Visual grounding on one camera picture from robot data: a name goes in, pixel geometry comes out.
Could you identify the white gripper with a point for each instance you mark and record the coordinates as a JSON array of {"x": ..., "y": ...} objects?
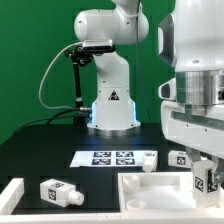
[{"x": 199, "y": 133}]

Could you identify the white square tabletop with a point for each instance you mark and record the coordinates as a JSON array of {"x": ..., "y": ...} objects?
[{"x": 162, "y": 192}]

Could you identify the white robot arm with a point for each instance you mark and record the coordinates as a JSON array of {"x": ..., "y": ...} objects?
[{"x": 190, "y": 39}]

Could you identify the tag sheet white base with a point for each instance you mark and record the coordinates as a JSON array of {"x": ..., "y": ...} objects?
[{"x": 127, "y": 158}]

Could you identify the white obstacle fence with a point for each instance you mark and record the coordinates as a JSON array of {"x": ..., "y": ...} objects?
[{"x": 11, "y": 195}]

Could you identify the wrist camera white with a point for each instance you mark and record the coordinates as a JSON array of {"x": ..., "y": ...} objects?
[{"x": 167, "y": 91}]

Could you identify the black camera stand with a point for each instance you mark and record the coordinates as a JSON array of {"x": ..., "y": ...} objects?
[{"x": 79, "y": 59}]

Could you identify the silver camera on stand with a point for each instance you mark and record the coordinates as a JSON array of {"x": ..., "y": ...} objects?
[{"x": 98, "y": 46}]

